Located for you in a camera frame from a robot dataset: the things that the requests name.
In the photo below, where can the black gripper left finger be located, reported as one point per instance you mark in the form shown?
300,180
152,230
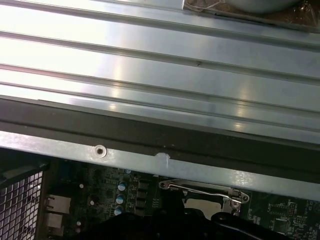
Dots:
140,225

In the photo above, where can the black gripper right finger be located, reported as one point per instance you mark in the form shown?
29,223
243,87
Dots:
237,228

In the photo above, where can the metal socket cover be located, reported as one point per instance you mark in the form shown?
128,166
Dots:
226,203

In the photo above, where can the black mesh fan grille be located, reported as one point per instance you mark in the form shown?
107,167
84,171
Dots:
20,200

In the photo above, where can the silver rear port block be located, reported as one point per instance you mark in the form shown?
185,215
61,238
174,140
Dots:
53,221
58,203

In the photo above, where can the silver CPU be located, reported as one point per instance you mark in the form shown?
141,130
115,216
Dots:
202,206

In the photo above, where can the black open PC case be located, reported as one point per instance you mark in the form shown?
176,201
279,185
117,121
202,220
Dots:
150,130

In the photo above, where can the green motherboard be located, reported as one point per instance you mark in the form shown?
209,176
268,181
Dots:
275,212

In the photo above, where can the blue-topped capacitor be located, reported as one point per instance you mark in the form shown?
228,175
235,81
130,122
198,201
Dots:
119,211
120,199
122,186

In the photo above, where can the brown square base plate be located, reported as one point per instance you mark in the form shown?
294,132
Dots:
287,20

